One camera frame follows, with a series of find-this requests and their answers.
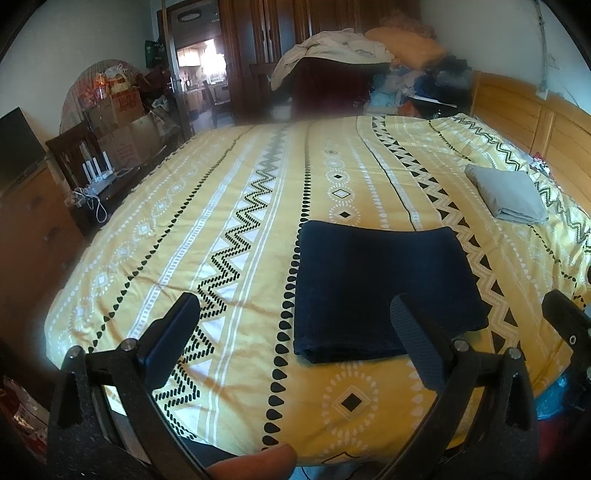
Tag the black television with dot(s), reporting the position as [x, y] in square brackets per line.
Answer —
[18, 147]

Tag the wooden headboard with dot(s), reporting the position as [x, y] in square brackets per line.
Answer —
[508, 106]

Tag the open door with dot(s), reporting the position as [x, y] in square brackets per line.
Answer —
[171, 69]

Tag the red plastic bag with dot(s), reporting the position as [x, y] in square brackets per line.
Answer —
[21, 415]

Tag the person's left hand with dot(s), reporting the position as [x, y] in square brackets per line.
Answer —
[254, 464]

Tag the wooden chair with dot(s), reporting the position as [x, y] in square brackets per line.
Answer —
[219, 101]

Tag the dark red armchair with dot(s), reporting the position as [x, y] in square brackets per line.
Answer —
[328, 87]

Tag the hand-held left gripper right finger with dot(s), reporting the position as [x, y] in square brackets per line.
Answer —
[415, 341]

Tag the blue plastic bag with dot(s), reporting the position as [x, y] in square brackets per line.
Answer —
[554, 397]

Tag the dark blue pants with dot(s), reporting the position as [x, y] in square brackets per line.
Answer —
[378, 277]

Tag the pile of dark blue clothes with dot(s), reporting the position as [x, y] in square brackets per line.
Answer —
[443, 74]

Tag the cardboard box with red print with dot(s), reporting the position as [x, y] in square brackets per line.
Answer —
[117, 106]

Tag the white wifi router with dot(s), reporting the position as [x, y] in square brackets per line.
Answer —
[97, 170]

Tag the yellow patterned bedspread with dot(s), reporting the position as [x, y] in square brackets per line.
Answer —
[184, 230]

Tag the peach pillow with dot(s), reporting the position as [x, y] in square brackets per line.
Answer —
[406, 46]

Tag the wooden dresser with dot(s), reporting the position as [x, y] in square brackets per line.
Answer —
[32, 230]

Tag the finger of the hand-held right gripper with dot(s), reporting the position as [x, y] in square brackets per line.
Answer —
[565, 323]

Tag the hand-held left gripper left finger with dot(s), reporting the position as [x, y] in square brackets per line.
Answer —
[173, 332]

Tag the dark wooden wardrobe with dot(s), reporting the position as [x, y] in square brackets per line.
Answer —
[286, 27]

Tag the dark wooden side table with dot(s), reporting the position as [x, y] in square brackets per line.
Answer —
[134, 177]

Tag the grey folded cloth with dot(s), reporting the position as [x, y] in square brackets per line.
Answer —
[508, 194]

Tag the round board against wall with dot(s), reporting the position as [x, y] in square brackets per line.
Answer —
[78, 87]

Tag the large plain cardboard box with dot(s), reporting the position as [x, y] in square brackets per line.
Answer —
[131, 143]

